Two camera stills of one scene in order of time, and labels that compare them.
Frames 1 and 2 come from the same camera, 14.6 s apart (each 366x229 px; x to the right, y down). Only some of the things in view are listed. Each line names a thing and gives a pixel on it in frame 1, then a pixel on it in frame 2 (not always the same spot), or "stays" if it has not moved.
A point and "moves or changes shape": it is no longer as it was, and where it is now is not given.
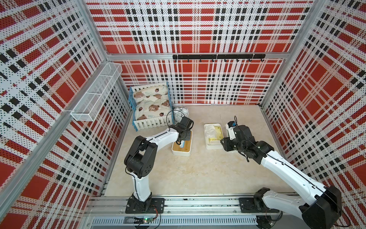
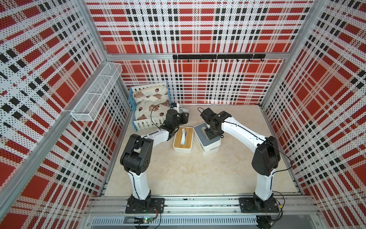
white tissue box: x=213 y=134 moves or changes shape
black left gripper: x=188 y=135 → x=184 y=119
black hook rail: x=219 y=57 stays
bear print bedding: x=152 y=102 stays
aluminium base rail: x=110 y=212 stays
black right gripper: x=226 y=144 → x=210 y=135
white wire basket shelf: x=95 y=97 stays
